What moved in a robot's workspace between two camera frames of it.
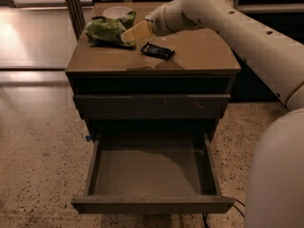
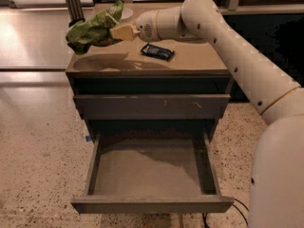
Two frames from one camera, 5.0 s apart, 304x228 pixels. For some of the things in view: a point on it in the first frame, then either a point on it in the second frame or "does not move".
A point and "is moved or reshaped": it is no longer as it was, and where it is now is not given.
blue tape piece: [88, 138] does not move
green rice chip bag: [107, 32] is moved or reshaped
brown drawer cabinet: [169, 87] does not move
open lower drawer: [153, 173] does not move
